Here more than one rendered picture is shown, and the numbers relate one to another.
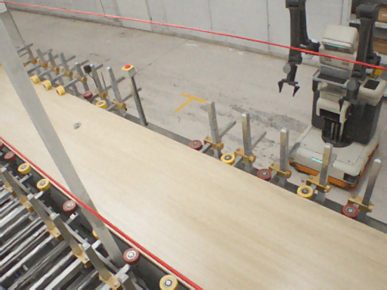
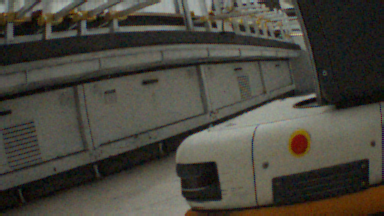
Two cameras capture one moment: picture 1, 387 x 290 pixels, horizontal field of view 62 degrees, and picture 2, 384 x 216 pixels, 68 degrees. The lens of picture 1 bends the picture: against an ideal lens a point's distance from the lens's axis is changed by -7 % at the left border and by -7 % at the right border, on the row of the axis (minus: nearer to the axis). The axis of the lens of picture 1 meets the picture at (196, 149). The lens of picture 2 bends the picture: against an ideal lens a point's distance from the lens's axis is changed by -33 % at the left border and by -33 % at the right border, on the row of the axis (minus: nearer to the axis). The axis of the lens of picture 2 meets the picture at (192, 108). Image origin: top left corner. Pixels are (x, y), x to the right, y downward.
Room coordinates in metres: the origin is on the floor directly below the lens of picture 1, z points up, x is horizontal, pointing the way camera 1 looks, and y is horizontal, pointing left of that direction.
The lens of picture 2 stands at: (1.52, -1.98, 0.37)
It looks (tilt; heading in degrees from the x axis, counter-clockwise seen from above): 3 degrees down; 74
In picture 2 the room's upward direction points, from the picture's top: 11 degrees counter-clockwise
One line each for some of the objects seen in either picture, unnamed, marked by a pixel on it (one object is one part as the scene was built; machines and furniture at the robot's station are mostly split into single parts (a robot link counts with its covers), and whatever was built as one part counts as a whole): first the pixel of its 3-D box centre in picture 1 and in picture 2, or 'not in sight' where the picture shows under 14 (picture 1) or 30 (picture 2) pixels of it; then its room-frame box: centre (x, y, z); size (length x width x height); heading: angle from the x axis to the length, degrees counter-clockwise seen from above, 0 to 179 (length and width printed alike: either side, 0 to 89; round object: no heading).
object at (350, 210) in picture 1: (348, 216); not in sight; (0.93, -0.68, 0.85); 0.08 x 0.08 x 0.11
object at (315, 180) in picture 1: (318, 184); (12, 18); (1.20, -0.63, 0.82); 0.14 x 0.06 x 0.05; 43
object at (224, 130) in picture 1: (215, 138); (124, 13); (1.79, -0.15, 0.80); 0.43 x 0.03 x 0.04; 133
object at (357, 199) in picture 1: (361, 204); not in sight; (1.02, -0.80, 0.81); 0.14 x 0.06 x 0.05; 43
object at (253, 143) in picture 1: (247, 150); (93, 13); (1.61, -0.32, 0.81); 0.43 x 0.03 x 0.04; 133
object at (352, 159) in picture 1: (335, 147); (339, 142); (2.12, -1.24, 0.16); 0.67 x 0.64 x 0.25; 133
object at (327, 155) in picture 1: (323, 177); (9, 4); (1.18, -0.65, 0.89); 0.04 x 0.04 x 0.48; 43
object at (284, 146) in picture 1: (283, 161); (47, 3); (1.37, -0.48, 0.89); 0.04 x 0.04 x 0.48; 43
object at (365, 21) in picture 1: (363, 44); not in sight; (1.64, -1.04, 1.40); 0.11 x 0.06 x 0.43; 43
